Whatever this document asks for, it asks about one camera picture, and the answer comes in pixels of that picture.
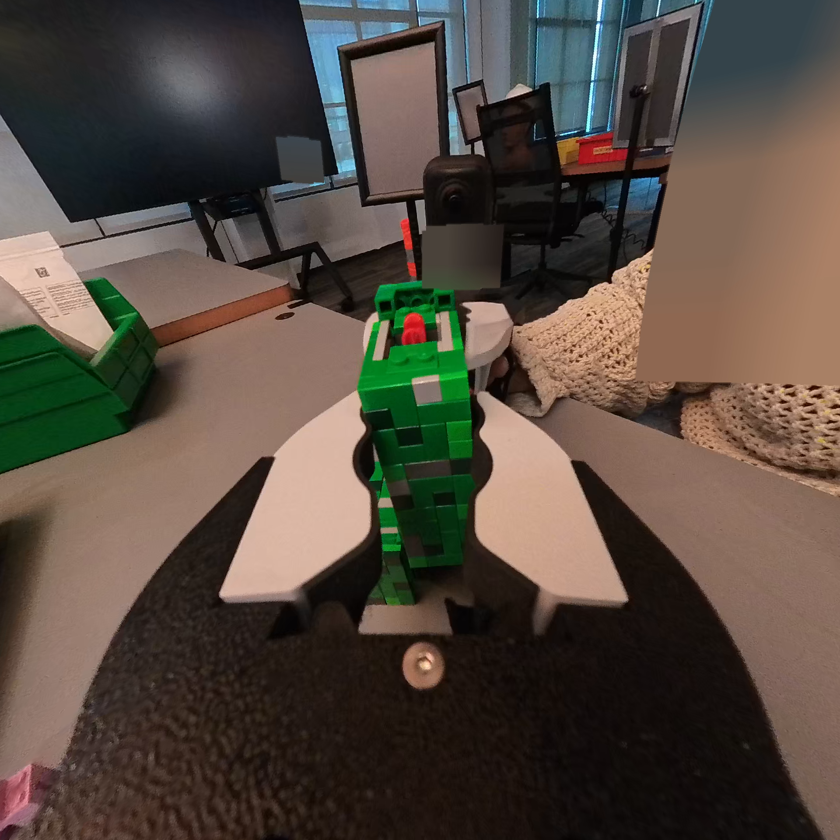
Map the crumpled white paper bag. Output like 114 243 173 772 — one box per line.
0 276 111 358

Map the black mesh office chair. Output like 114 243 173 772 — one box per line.
476 84 605 299

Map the person's right hand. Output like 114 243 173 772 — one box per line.
493 351 536 404

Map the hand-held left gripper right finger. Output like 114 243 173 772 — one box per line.
469 390 630 635

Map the black light stand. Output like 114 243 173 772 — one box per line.
607 84 652 283

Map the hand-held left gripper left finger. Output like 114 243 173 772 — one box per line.
218 397 383 631

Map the person's right forearm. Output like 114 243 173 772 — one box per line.
508 252 680 421

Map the flat white paper bag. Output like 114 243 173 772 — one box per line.
0 231 89 319

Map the red plastic bin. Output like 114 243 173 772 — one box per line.
574 131 632 163

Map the black television screen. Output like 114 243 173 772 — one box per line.
0 0 339 224

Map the small black framed board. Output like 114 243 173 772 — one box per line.
453 80 490 145

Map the green lego creeper figure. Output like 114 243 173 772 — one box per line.
357 283 476 608

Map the black framed grey board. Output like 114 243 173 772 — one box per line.
338 21 450 263
613 3 706 155

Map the pink lego pig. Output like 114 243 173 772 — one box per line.
0 764 50 831

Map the green plastic bin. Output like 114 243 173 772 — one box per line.
0 277 158 473

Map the black television stand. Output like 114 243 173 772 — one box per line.
189 187 355 312

